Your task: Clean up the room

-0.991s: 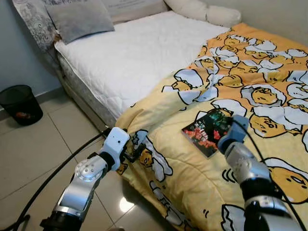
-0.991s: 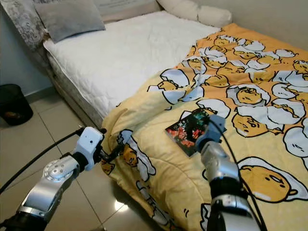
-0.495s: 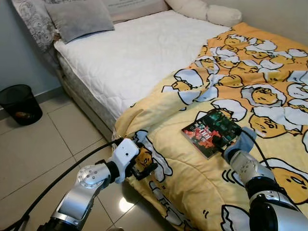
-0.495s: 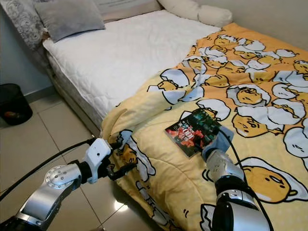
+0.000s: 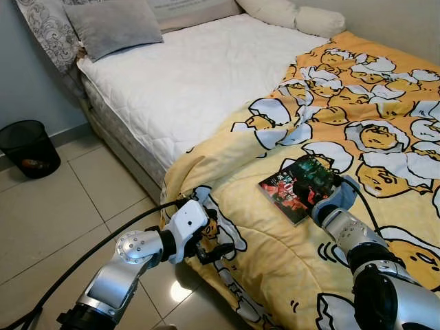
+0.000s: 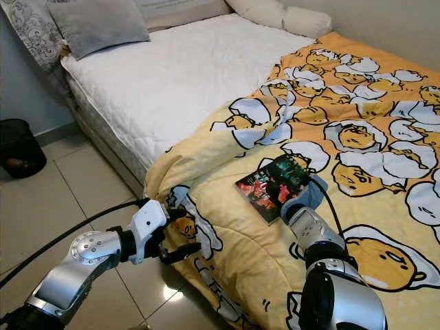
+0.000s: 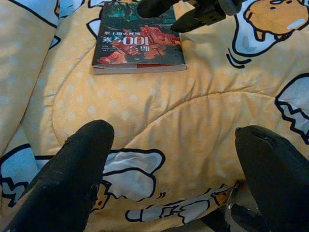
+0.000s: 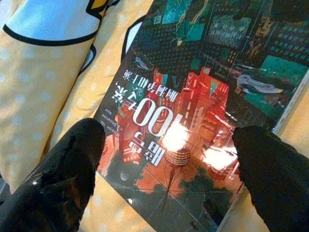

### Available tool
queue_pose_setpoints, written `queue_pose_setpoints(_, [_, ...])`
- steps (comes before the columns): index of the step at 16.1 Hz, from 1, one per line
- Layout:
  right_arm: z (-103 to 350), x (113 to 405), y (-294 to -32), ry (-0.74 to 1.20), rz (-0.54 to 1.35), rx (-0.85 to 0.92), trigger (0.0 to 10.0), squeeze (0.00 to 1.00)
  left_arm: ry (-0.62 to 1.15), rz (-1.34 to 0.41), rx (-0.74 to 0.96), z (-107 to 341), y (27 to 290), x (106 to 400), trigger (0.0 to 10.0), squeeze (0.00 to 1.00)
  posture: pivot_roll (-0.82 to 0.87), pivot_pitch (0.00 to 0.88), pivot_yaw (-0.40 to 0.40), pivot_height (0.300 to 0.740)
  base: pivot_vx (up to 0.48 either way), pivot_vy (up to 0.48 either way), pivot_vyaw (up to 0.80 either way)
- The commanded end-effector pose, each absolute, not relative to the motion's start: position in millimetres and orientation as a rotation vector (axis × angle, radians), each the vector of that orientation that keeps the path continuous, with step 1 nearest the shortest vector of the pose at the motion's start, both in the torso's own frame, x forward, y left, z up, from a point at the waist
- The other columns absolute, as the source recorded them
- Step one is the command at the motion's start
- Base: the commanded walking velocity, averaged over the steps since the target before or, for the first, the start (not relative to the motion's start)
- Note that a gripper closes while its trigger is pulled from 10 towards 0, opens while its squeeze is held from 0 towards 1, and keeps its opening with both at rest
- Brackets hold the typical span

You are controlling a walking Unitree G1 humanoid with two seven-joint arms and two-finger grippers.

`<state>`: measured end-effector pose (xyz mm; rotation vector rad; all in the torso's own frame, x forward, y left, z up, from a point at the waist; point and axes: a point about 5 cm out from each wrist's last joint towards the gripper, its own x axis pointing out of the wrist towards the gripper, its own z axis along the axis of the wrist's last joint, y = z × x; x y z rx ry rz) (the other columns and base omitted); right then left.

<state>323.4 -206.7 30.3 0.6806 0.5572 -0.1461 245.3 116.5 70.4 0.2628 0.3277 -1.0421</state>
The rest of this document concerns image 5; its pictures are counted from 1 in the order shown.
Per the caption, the dark cover book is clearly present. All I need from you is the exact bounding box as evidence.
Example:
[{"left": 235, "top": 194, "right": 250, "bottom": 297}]
[{"left": 259, "top": 155, "right": 342, "bottom": 226}]

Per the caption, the yellow cartoon print blanket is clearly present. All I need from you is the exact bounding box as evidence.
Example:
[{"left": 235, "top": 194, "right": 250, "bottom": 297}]
[{"left": 160, "top": 31, "right": 440, "bottom": 330}]

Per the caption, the beige bed base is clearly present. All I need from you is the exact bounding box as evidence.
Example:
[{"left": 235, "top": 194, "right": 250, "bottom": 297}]
[{"left": 80, "top": 74, "right": 167, "bottom": 204}]

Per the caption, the white quilted mattress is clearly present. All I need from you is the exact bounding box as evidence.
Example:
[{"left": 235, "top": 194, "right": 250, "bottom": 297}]
[{"left": 77, "top": 14, "right": 332, "bottom": 170}]

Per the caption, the red rubbish wrapper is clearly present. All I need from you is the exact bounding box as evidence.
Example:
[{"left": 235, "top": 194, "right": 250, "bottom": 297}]
[{"left": 21, "top": 158, "right": 51, "bottom": 173}]

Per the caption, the black mesh waste bin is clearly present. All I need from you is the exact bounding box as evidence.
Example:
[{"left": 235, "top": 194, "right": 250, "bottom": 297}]
[{"left": 0, "top": 120, "right": 61, "bottom": 180}]

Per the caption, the flat beige pillow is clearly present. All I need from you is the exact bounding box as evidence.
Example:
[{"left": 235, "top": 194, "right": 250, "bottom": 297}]
[{"left": 146, "top": 0, "right": 243, "bottom": 33}]

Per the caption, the plain grey pillow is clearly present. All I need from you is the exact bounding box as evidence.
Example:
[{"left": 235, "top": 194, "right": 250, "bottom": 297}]
[{"left": 63, "top": 0, "right": 164, "bottom": 63}]

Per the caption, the cream bolster pillow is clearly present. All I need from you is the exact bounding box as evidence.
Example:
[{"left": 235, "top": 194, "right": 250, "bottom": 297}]
[{"left": 236, "top": 0, "right": 347, "bottom": 39}]

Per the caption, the grey floral patterned pillow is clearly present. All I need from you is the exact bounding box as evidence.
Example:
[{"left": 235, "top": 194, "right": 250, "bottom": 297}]
[{"left": 15, "top": 0, "right": 87, "bottom": 76}]

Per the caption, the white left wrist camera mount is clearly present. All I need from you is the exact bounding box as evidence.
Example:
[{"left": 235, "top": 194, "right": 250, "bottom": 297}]
[{"left": 165, "top": 199, "right": 210, "bottom": 265}]

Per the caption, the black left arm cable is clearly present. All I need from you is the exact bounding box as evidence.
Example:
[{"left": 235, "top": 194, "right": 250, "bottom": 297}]
[{"left": 0, "top": 198, "right": 188, "bottom": 330}]

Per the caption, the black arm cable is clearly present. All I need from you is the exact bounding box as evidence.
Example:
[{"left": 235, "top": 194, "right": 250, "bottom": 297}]
[
  {"left": 340, "top": 175, "right": 383, "bottom": 236},
  {"left": 0, "top": 198, "right": 188, "bottom": 330}
]

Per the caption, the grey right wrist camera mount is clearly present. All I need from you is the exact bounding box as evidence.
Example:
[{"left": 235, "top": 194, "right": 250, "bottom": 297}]
[{"left": 311, "top": 175, "right": 360, "bottom": 225}]

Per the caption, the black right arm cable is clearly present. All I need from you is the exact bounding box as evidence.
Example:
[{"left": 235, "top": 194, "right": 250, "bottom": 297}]
[{"left": 340, "top": 175, "right": 383, "bottom": 236}]

